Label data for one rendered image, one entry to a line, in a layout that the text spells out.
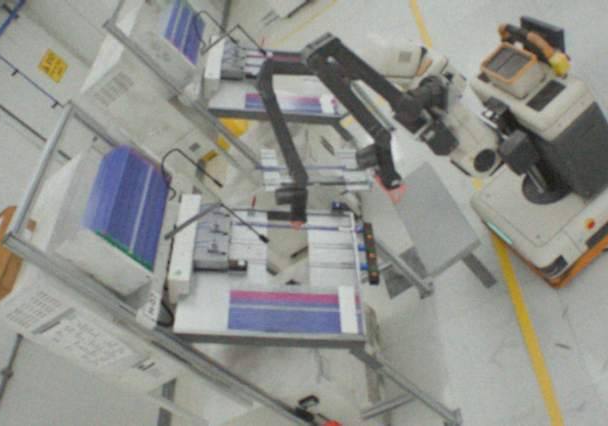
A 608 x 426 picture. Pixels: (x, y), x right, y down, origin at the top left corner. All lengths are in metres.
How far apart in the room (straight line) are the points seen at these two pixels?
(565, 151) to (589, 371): 0.89
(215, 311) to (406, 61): 1.15
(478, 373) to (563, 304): 0.48
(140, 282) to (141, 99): 1.37
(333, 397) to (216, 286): 0.68
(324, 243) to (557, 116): 1.07
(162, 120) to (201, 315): 1.40
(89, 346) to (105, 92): 1.49
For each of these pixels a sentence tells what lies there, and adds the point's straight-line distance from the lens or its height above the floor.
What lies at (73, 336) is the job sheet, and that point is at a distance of 2.46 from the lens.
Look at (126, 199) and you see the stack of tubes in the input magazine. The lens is 2.43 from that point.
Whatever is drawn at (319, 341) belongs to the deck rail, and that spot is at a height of 0.83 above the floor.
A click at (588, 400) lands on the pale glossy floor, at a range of 2.72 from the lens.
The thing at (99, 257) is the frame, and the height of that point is 1.58.
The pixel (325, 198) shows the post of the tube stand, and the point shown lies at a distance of 3.03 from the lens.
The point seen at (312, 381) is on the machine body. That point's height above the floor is 0.62.
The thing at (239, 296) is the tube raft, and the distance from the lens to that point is 2.46.
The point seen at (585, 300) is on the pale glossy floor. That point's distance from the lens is 2.92.
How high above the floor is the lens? 2.40
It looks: 33 degrees down
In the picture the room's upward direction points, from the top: 48 degrees counter-clockwise
